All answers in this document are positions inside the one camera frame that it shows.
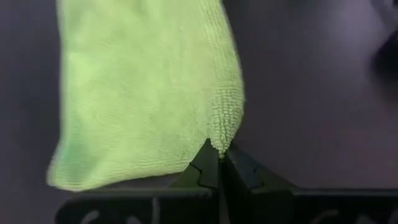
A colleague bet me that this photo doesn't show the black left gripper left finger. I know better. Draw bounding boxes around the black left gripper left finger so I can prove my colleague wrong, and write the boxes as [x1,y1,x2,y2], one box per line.
[54,138,221,224]

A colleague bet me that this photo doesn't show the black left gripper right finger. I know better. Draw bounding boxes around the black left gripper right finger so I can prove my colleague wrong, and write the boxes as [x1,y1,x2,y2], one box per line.
[219,143,398,224]

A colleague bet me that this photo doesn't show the green microfiber towel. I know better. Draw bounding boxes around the green microfiber towel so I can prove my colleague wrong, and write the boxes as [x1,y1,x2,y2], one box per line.
[45,0,246,192]

